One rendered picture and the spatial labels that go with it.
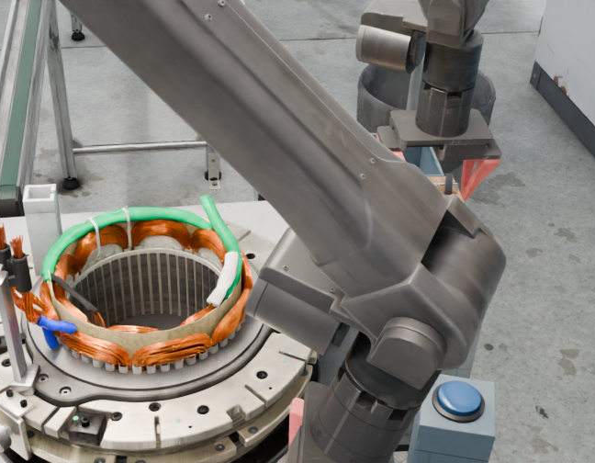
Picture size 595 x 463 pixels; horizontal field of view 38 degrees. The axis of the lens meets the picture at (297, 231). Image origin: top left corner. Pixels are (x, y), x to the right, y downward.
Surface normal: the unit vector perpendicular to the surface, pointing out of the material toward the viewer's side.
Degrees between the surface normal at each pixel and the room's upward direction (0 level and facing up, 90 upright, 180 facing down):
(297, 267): 19
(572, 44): 90
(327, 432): 68
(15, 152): 0
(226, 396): 0
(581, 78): 90
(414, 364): 105
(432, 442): 90
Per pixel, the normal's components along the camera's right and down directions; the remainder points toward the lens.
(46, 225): 0.15, 0.59
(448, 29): -0.45, 0.62
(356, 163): 0.57, -0.25
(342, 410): -0.72, 0.01
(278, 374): 0.04, -0.80
